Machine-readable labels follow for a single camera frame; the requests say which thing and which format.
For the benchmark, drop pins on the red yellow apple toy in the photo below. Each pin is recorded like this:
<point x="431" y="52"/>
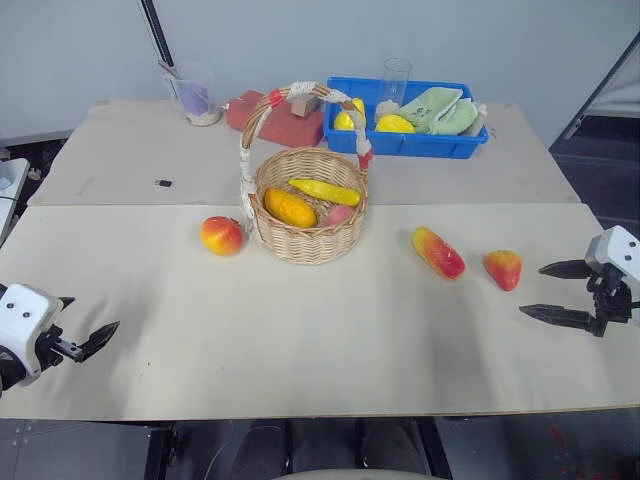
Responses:
<point x="221" y="236"/>

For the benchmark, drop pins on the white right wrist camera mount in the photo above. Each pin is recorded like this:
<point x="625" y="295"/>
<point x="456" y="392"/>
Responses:
<point x="617" y="250"/>

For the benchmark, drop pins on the black table frame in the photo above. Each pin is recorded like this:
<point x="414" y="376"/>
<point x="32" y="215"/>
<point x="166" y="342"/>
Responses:
<point x="165" y="450"/>

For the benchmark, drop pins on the green folded towel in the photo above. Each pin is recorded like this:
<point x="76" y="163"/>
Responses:
<point x="440" y="112"/>

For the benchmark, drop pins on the beige cloth roll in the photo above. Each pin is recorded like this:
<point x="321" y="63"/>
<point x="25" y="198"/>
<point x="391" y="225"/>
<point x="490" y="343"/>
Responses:
<point x="479" y="119"/>

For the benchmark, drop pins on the small black clip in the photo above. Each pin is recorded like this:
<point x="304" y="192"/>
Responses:
<point x="163" y="183"/>

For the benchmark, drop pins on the pink peach toy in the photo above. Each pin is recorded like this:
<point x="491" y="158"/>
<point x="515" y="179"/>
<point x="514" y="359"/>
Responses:
<point x="337" y="215"/>

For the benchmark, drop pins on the orange mango toy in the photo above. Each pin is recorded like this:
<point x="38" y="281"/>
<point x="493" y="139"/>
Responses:
<point x="289" y="207"/>

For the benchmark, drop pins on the long yellow banana toy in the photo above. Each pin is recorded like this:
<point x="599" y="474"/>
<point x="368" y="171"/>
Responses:
<point x="325" y="191"/>

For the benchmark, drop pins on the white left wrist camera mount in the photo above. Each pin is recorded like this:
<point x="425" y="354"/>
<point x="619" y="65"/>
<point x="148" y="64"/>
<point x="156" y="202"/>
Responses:
<point x="22" y="320"/>

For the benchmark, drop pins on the blue plastic bin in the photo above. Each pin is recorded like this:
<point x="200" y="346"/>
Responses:
<point x="400" y="144"/>

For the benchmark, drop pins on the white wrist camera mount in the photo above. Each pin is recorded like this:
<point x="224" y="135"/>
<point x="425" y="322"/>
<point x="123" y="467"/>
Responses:
<point x="22" y="320"/>
<point x="617" y="250"/>

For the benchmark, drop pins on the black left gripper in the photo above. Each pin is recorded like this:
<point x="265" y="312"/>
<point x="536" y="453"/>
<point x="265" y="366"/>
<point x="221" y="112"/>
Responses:
<point x="50" y="350"/>

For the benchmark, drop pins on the red brick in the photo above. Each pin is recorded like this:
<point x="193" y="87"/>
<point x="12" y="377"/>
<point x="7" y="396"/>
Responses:
<point x="285" y="127"/>

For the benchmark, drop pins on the grey metal frame beam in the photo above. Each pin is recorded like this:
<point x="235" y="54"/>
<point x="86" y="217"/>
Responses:
<point x="600" y="85"/>

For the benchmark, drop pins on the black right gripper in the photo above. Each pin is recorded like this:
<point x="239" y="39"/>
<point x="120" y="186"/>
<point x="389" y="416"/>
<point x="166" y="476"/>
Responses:
<point x="614" y="300"/>

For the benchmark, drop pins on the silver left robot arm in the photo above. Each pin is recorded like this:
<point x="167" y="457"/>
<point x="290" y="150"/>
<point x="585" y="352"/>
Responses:
<point x="9" y="372"/>

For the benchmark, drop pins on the clear drinking glass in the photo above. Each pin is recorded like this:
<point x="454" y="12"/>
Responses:
<point x="395" y="85"/>

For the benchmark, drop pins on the black slanted pole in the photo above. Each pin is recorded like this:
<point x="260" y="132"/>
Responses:
<point x="160" y="35"/>

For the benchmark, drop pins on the purple item in cup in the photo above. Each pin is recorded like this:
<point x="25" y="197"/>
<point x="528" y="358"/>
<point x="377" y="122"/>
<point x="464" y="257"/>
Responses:
<point x="194" y="97"/>

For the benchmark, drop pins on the clear plastic measuring cup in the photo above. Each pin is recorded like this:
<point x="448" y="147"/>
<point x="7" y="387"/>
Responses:
<point x="200" y="107"/>

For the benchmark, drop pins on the yellow lemon toy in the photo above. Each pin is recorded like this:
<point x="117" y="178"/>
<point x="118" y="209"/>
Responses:
<point x="344" y="121"/>
<point x="359" y="107"/>
<point x="395" y="124"/>

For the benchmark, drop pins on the small wooden block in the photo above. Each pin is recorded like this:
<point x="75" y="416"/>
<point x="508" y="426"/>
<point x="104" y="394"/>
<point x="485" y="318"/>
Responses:
<point x="304" y="106"/>

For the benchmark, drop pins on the red yellow mango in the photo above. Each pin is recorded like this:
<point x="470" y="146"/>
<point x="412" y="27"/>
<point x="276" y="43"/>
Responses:
<point x="440" y="254"/>

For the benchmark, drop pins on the red yellow strawberry toy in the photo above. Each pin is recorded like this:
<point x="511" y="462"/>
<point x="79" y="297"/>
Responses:
<point x="505" y="269"/>

